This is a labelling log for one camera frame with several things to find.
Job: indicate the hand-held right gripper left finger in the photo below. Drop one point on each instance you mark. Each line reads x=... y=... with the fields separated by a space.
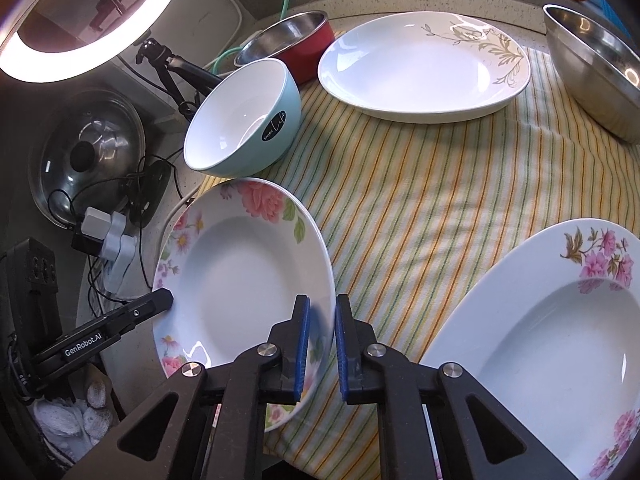
x=301 y=345

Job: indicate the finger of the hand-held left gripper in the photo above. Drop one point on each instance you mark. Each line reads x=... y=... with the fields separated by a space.
x=145 y=307

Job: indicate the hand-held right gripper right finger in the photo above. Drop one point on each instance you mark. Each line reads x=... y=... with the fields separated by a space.
x=341 y=345

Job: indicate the white rose-print plate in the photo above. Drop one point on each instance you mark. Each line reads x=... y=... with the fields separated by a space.
x=240 y=280

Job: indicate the light blue ceramic bowl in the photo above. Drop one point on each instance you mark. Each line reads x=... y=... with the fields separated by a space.
x=235 y=120

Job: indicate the white pink-blossom plate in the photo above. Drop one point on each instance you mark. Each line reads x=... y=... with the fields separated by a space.
x=550 y=350

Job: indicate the white leaf-print plate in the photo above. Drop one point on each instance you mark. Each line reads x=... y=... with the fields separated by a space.
x=400 y=70

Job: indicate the red steel-lined bowl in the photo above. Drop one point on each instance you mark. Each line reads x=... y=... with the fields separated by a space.
x=310 y=42

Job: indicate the large stainless steel bowl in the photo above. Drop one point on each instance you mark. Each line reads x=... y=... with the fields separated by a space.
x=590 y=60

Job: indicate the person's left hand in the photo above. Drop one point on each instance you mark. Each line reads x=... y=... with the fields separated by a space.
x=57 y=417

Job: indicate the grey power adapter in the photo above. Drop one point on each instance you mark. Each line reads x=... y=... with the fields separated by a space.
x=120 y=247

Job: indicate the white power adapter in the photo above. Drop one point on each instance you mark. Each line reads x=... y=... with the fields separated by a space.
x=97 y=222

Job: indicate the black oval stand base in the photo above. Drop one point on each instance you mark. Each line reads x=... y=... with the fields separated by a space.
x=152 y=190

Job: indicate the glass pot lid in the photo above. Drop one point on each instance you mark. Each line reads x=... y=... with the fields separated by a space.
x=95 y=160

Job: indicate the striped cloth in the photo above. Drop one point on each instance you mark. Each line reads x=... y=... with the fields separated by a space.
x=410 y=185

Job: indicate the black tripod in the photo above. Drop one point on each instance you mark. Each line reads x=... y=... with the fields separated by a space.
x=165 y=67

